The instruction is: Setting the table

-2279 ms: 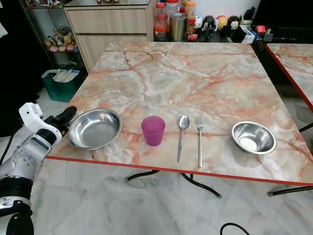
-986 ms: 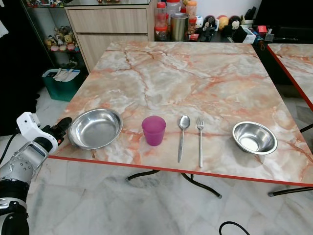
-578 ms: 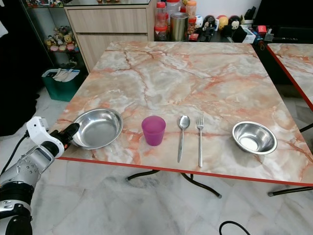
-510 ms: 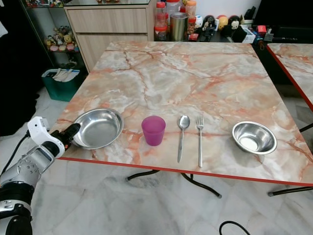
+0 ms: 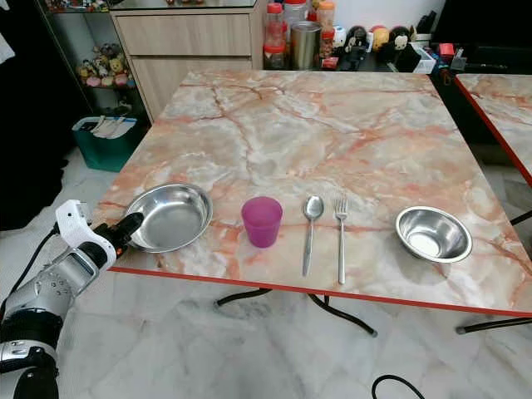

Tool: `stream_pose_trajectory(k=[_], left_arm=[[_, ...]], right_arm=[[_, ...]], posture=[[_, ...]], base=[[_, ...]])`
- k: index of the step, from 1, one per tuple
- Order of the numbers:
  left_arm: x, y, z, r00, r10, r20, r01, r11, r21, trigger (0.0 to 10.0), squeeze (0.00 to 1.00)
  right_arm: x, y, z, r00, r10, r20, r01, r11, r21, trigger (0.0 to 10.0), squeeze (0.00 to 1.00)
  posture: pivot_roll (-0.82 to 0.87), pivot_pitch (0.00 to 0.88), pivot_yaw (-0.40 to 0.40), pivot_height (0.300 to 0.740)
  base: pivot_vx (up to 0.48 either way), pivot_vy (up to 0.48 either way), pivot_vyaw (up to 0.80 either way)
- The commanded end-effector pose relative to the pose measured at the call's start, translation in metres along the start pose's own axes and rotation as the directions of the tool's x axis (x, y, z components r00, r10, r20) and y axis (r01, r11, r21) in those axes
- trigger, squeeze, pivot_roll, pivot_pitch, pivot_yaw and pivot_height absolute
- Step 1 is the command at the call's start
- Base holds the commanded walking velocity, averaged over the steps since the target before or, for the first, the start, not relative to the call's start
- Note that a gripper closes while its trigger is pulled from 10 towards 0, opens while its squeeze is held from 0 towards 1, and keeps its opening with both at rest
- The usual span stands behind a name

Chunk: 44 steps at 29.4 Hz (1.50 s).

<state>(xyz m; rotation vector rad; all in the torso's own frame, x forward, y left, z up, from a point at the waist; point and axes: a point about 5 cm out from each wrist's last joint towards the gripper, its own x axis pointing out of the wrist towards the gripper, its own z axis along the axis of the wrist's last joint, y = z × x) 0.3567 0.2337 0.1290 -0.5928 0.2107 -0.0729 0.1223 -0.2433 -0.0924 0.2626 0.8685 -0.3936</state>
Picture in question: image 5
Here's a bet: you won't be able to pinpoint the white small box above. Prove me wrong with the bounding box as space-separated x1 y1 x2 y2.
411 42 440 74

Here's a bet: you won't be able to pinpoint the light wooden drawer cabinet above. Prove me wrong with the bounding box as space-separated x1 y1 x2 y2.
110 0 267 121

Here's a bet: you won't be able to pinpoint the purple plastic cup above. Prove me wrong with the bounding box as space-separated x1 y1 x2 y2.
241 196 284 249

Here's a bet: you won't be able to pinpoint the orange jar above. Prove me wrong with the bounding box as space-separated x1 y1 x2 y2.
316 0 336 32

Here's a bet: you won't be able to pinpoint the black mouse figurine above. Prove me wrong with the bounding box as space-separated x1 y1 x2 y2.
387 27 412 59

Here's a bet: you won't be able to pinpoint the black curved table leg frame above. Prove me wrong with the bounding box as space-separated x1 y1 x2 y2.
214 288 377 337

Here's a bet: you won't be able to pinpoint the white papers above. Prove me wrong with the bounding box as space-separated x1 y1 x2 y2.
79 116 136 139

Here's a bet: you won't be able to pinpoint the black hanging garment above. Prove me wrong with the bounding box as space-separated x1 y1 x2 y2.
0 0 80 232

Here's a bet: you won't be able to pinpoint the steel fork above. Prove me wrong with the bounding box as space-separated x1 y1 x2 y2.
333 196 350 286

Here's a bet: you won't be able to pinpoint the short jar with red lid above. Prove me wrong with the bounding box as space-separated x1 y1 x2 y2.
264 42 288 71

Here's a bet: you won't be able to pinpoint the steel spoon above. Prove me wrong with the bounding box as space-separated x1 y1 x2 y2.
302 195 325 278

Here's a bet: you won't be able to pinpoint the clear bottle with red lid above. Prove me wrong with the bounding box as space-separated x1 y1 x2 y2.
266 3 286 45

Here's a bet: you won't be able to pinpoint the green storage box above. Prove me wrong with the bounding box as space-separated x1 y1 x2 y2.
71 116 146 173

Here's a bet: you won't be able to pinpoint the yellow red figurine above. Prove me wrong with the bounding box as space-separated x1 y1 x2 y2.
370 25 390 51

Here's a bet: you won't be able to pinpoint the glass display shelf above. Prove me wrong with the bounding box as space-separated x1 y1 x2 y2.
42 0 146 117

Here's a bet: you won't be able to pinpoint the small deep steel bowl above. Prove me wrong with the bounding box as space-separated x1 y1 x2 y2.
396 205 473 264

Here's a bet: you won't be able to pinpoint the black straight table leg frame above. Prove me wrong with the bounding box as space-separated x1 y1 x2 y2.
456 317 532 335

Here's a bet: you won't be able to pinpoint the black floor cable loop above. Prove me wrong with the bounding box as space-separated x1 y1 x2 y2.
372 375 425 399

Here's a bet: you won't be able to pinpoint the steel canister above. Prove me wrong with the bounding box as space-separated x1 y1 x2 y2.
291 21 323 71

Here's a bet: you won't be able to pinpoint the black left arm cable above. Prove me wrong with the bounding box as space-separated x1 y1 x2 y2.
12 231 61 300

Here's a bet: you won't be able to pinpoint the large black screen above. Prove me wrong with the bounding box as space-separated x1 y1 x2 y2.
432 0 532 47

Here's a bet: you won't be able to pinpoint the white cloth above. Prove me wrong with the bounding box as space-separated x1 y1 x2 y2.
0 33 16 63

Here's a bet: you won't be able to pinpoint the wide shallow steel bowl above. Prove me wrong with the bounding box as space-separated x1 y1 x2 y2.
125 183 214 254

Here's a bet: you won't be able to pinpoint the plush toy cluster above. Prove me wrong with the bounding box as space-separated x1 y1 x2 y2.
77 43 134 89

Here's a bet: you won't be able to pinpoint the black round figurine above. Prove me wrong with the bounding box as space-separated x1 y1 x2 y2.
347 25 368 51

